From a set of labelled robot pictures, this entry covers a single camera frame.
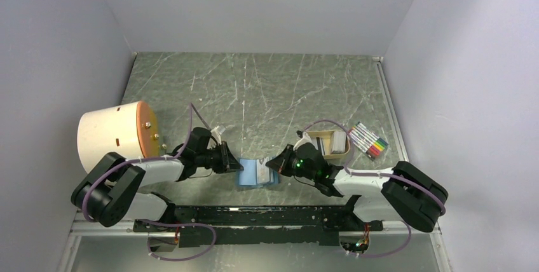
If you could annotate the tan card tray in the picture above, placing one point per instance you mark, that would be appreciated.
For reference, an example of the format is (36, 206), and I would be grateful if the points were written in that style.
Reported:
(327, 134)

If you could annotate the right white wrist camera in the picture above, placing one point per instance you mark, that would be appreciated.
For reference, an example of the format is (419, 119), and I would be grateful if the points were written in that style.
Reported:
(304, 138)

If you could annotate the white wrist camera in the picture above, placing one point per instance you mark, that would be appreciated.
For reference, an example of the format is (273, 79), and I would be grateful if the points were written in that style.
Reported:
(304, 138)
(217, 133)

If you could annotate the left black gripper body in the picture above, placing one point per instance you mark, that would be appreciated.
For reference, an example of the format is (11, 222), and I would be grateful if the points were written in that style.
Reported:
(212, 157)

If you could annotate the coloured marker pack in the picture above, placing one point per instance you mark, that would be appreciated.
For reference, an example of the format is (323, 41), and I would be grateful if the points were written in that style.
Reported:
(367, 141)

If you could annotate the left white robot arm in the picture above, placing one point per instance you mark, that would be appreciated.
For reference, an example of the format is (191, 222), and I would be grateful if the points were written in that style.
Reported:
(110, 191)

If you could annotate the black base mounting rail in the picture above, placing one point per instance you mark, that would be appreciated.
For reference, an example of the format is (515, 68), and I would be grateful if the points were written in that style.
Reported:
(270, 224)

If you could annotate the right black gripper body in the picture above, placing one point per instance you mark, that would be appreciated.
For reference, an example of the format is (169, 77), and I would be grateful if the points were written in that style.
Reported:
(294, 167)

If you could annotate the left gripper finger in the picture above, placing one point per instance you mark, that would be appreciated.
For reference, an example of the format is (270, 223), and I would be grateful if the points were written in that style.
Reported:
(227, 156)
(232, 166)

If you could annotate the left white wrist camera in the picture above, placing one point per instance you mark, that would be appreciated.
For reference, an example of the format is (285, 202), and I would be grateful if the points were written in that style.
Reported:
(217, 133)

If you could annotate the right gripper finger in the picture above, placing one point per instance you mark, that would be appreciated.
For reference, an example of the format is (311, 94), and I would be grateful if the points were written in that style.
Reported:
(279, 166)
(284, 156)

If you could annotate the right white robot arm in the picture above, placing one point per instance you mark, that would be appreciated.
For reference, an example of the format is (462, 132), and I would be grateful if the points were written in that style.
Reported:
(400, 193)

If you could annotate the grey striped loose card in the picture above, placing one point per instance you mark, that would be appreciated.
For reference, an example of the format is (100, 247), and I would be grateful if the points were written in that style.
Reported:
(323, 145)

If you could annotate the blue leather card holder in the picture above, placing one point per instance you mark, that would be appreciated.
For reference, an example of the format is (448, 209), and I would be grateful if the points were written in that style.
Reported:
(247, 177)

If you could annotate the credit cards stack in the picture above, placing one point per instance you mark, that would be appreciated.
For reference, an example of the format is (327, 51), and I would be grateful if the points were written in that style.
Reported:
(338, 142)

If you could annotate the cream cylindrical container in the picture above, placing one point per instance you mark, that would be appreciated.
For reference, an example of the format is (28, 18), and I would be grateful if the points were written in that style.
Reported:
(130, 130)

